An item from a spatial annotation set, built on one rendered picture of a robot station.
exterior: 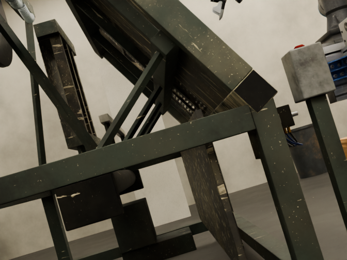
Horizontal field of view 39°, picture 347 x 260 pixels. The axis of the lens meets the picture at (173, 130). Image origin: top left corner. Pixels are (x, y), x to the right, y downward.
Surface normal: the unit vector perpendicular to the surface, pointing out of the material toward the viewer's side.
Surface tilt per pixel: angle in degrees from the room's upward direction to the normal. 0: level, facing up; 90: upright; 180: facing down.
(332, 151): 90
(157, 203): 90
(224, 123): 90
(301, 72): 90
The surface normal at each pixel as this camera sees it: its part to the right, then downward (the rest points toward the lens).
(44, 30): 0.03, -0.07
